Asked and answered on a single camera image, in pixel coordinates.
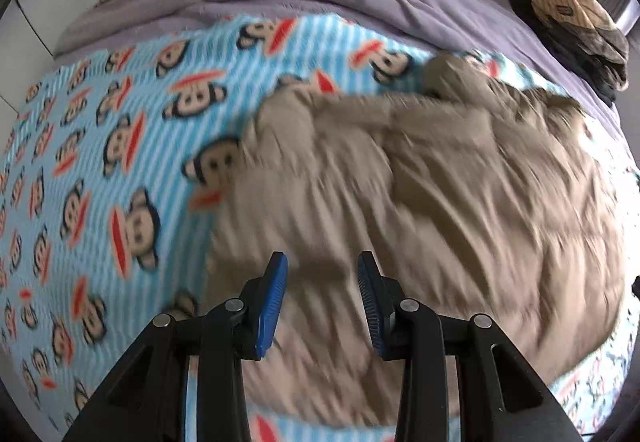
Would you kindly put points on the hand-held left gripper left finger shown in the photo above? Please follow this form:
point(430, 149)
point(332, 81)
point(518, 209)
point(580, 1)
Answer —
point(270, 307)

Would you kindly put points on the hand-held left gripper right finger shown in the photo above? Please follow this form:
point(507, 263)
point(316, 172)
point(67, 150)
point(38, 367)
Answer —
point(372, 307)

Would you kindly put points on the beige puffer jacket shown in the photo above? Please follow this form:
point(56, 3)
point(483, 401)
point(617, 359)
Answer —
point(425, 202)

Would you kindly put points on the blue monkey print blanket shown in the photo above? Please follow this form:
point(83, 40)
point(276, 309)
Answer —
point(115, 161)

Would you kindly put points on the black garment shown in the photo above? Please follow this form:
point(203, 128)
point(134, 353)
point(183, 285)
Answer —
point(565, 51)

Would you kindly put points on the brown garment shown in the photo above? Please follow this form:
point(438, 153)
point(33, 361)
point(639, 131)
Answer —
point(612, 54)

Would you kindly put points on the cream striped garment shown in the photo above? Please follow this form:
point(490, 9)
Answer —
point(567, 4)

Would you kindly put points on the white wardrobe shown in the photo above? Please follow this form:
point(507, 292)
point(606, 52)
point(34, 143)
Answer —
point(30, 6)

